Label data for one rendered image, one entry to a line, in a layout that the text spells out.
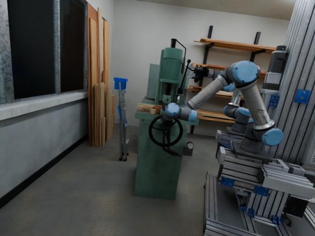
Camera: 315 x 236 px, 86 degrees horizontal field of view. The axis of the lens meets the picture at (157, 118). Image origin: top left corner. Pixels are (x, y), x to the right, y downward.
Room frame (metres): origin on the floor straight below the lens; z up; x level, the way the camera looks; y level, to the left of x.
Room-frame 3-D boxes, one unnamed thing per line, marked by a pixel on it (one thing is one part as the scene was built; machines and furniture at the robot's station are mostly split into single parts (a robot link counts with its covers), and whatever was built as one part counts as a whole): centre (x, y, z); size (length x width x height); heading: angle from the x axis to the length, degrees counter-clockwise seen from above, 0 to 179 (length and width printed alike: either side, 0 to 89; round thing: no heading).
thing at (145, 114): (1.59, -0.09, 0.87); 0.61 x 0.30 x 0.06; 92
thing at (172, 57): (1.70, -0.07, 1.35); 0.18 x 0.18 x 0.31
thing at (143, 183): (1.82, -0.06, 0.35); 0.58 x 0.45 x 0.71; 2
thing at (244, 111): (1.63, -0.82, 0.98); 0.13 x 0.12 x 0.14; 27
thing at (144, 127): (1.82, -0.06, 0.76); 0.57 x 0.45 x 0.09; 2
